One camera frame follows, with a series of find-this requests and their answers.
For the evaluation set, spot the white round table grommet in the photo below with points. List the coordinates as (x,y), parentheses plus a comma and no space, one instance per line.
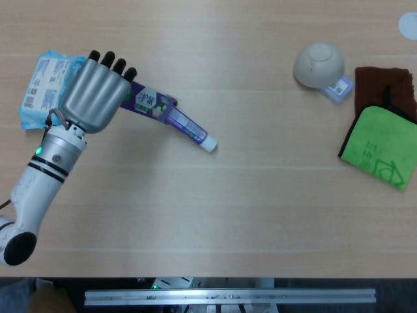
(408,24)

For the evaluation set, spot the blue wet wipes pack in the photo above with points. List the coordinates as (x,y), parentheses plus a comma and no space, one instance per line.
(42,91)

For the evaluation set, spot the purple toothpaste box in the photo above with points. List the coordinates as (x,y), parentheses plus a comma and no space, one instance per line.
(143,101)

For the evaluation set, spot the brown towel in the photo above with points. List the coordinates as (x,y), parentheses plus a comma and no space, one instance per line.
(384,84)

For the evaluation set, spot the beige upturned bowl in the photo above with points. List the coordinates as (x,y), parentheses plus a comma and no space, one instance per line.
(319,65)

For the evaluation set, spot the green microfiber cloth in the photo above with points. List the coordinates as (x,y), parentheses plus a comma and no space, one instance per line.
(381,146)

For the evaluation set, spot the purple toothpaste tube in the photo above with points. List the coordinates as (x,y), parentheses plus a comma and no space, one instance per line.
(190,127)

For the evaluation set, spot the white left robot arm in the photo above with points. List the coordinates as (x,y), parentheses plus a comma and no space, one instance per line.
(36,189)

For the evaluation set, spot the aluminium profile rail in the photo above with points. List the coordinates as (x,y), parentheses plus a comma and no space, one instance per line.
(228,296)

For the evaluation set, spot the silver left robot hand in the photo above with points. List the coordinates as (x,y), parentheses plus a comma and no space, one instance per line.
(94,98)

